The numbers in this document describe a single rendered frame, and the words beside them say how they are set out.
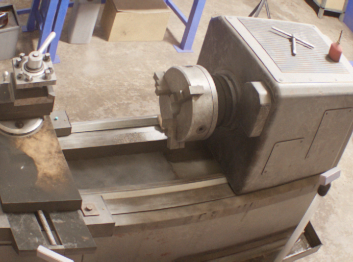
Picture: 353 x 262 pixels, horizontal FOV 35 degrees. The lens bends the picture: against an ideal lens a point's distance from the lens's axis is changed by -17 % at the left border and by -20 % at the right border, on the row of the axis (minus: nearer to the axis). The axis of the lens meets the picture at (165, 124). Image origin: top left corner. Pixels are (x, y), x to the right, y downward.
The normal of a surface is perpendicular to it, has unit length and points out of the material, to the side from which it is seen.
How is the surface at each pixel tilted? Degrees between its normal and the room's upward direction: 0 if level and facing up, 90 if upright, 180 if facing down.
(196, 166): 0
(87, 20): 90
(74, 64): 0
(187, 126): 90
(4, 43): 90
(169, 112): 90
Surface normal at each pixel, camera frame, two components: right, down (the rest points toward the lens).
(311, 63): 0.23, -0.75
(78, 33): 0.18, 0.66
